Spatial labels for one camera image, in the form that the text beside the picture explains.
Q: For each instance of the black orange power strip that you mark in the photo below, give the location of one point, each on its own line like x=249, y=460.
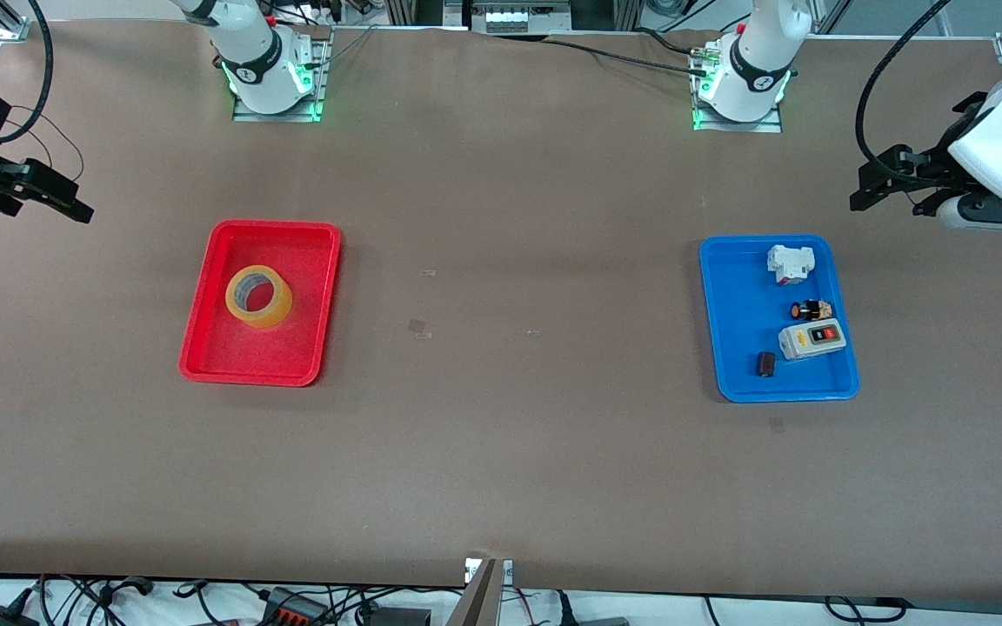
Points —
x=292, y=609

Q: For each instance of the grey on-off switch box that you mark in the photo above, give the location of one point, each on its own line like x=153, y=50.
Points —
x=801, y=343

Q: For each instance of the red plastic tray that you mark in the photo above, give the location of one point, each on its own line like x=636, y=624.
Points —
x=214, y=348

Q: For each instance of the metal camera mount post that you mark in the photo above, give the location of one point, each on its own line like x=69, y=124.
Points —
x=479, y=600

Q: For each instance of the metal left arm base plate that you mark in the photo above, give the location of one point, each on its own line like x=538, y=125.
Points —
x=771, y=126

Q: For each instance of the blue plastic tray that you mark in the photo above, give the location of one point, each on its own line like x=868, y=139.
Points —
x=744, y=378

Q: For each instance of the brown tape patch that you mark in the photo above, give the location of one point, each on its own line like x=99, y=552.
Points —
x=418, y=326

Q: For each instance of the black power adapter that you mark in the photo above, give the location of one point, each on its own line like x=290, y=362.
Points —
x=5, y=617

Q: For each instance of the grey control box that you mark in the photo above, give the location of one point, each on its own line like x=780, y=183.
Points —
x=518, y=17

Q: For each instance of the dark cylindrical capacitor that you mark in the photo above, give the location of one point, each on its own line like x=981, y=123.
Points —
x=766, y=365

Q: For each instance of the black orange push button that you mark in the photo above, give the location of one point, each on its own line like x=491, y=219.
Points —
x=810, y=309

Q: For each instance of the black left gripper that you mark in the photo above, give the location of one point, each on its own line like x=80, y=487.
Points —
x=937, y=159

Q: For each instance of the yellow packing tape roll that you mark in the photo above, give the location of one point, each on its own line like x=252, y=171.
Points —
x=282, y=309

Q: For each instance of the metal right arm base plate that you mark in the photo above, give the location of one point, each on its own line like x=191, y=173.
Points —
x=323, y=87

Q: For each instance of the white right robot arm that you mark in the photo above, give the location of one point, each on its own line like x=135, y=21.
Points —
x=249, y=43

